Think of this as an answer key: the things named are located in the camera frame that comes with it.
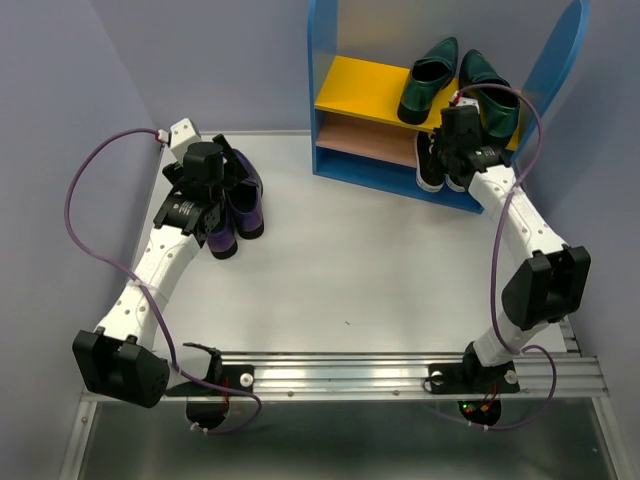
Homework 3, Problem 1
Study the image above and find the black sneaker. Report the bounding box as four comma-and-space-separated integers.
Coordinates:
445, 174, 467, 193
414, 131, 445, 193

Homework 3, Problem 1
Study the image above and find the purple loafer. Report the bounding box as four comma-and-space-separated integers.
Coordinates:
228, 149, 264, 240
207, 210, 238, 260

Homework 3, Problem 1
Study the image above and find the green loafer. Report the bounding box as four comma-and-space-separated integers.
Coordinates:
459, 49, 520, 148
397, 37, 459, 125

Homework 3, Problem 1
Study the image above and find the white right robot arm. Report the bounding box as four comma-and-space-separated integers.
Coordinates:
424, 105, 591, 395

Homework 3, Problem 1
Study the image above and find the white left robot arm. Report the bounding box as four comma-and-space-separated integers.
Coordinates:
72, 135, 248, 408

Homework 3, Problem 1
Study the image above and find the blue and yellow shoe shelf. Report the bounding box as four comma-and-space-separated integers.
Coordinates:
307, 1, 589, 213

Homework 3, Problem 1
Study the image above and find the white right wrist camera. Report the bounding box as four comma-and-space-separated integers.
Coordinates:
450, 96, 479, 108

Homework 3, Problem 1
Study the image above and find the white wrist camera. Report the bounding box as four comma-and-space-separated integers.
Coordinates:
168, 118, 202, 164
450, 96, 479, 108

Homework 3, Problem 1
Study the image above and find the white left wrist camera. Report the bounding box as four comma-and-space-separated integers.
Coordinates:
168, 118, 202, 164

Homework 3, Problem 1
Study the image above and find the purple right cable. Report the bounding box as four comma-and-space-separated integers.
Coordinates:
424, 83, 559, 432

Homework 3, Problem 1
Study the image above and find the purple cable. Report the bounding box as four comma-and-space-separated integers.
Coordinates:
63, 128, 263, 435
424, 83, 559, 432

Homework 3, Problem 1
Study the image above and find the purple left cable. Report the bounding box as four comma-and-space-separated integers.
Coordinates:
63, 128, 263, 435

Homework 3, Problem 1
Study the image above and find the aluminium mounting rail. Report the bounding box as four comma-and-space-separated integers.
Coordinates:
221, 351, 608, 402

